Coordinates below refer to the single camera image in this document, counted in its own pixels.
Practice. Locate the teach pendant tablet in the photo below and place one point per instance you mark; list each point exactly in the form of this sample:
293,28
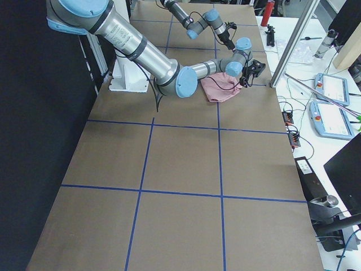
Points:
333,87
330,121

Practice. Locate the black box with label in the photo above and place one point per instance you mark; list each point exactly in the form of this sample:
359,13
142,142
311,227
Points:
311,185

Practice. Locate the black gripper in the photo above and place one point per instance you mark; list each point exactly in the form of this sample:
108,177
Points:
245,81
226,38

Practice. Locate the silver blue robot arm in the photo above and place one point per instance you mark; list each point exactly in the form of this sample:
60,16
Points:
194,19
101,18

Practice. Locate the clear drinking bottle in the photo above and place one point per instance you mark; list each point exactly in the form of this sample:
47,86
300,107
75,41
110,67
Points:
326,43

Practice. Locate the black monitor near right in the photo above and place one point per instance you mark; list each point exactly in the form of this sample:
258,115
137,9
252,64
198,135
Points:
343,170

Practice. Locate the clear plastic bag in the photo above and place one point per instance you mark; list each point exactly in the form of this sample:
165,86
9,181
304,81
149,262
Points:
302,54

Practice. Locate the pink printed t-shirt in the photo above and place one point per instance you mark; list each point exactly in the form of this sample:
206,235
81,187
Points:
220,87

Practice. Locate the near teach pendant tablet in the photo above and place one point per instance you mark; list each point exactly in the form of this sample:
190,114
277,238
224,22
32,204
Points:
330,121

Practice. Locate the black folded tripod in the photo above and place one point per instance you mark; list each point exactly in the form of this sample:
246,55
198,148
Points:
270,33

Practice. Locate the black monitor stand clamp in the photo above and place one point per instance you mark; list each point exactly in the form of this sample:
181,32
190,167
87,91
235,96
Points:
332,227

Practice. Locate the far teach pendant tablet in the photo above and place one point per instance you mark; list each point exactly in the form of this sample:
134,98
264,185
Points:
333,87

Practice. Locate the red water bottle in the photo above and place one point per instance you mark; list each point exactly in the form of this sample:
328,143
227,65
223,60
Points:
267,12

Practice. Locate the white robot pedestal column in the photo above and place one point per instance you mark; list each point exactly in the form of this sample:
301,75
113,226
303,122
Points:
127,76

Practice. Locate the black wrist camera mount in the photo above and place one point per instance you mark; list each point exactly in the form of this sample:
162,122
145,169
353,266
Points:
231,25
256,68

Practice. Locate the aluminium frame post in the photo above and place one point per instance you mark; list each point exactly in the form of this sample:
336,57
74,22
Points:
302,23

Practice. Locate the long reacher grabber stick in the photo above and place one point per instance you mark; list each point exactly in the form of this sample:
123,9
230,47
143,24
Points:
351,112

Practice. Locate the black orange connector strip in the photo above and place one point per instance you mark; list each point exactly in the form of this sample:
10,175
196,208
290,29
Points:
292,131

